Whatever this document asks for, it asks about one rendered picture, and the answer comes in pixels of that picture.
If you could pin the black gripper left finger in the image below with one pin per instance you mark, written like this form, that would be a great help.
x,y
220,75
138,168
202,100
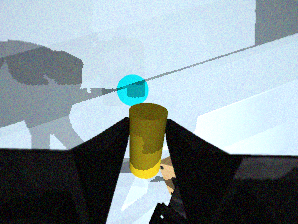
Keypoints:
x,y
89,171

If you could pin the yellow cylinder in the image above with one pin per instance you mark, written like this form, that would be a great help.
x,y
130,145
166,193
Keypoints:
x,y
146,138

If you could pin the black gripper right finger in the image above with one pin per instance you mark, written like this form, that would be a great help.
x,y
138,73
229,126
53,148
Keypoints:
x,y
208,177

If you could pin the cyan circle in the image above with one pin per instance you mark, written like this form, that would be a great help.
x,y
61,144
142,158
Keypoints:
x,y
132,89

